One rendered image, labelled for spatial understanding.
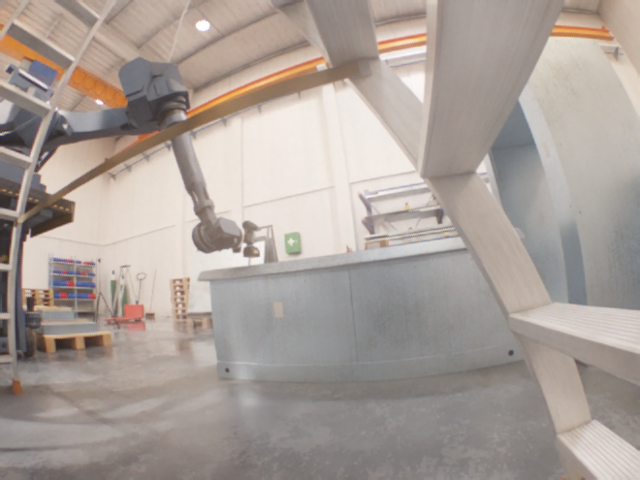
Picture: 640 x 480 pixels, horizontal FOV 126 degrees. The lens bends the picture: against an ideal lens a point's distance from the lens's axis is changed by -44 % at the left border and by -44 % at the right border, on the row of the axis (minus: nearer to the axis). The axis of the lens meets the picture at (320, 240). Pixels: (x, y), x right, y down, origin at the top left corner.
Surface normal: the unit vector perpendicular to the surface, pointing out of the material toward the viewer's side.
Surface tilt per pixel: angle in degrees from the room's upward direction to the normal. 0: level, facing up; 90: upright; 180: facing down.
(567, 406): 92
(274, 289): 90
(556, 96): 90
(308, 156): 90
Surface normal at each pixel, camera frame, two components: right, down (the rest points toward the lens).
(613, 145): -0.34, -0.13
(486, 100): 0.10, 0.98
